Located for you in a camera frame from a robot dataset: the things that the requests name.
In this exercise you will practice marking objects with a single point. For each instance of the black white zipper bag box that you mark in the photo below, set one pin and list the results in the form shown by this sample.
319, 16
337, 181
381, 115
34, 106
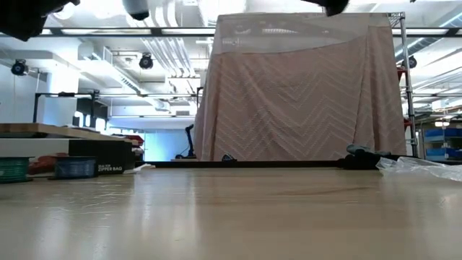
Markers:
108, 155

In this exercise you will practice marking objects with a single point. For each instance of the clear zipper bag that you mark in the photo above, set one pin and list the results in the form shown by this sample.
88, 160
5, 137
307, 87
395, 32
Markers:
139, 168

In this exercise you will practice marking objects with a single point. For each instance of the black overhead rig bar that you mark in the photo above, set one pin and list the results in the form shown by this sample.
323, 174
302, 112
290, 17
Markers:
157, 31

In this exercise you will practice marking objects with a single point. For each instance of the grey-backed work glove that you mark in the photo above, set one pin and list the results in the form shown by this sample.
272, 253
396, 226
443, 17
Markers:
364, 149

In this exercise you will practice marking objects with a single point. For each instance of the black work glove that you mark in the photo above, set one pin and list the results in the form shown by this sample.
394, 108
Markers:
361, 162

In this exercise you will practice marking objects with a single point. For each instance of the red items on workbench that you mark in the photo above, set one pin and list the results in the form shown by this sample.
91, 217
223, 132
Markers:
130, 138

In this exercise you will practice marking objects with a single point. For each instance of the grey storage shelf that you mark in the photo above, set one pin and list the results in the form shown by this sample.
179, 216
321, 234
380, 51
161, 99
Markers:
420, 144

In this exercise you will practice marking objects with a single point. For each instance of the blue storage bin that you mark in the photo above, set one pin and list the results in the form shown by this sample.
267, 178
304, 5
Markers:
442, 153
442, 134

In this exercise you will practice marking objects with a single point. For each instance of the crumpled clear plastic bag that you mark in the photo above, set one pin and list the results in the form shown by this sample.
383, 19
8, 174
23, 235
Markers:
415, 167

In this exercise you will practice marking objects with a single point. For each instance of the black floor stand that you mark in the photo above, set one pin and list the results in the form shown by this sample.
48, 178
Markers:
189, 142

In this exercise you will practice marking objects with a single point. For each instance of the black background rig frame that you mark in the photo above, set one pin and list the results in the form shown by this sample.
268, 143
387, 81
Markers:
65, 94

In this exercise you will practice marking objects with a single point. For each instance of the black aluminium table frame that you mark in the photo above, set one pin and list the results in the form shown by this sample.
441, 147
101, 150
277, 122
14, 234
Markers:
270, 164

